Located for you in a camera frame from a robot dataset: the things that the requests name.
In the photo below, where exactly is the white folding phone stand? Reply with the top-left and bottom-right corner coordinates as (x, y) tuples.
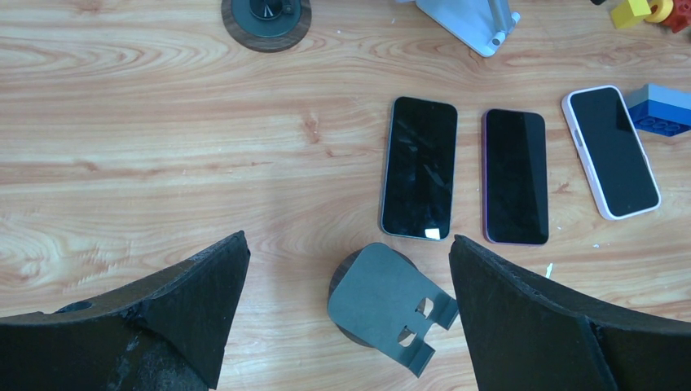
(414, 0), (521, 58)

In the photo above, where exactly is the pink case smartphone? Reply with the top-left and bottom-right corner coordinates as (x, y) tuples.
(561, 85), (662, 221)

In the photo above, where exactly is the blue grey duplo brick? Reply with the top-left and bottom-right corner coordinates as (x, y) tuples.
(624, 83), (690, 137)

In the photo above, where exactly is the yellow small cube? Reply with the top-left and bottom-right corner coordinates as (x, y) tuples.
(610, 0), (651, 29)

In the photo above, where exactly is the grey round-base phone stand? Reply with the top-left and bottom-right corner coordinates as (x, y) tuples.
(327, 243), (459, 376)

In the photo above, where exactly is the blue phone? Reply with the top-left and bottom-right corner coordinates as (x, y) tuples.
(380, 96), (458, 240)

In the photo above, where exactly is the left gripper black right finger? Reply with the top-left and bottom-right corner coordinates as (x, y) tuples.
(449, 235), (690, 390)

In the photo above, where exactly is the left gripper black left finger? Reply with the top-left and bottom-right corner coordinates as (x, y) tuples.
(1, 231), (250, 390)

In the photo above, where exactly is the purple dark smartphone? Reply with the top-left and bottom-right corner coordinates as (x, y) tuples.
(482, 108), (549, 246)

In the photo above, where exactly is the dark round-base phone stand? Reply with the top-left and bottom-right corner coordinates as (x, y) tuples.
(220, 0), (312, 53)

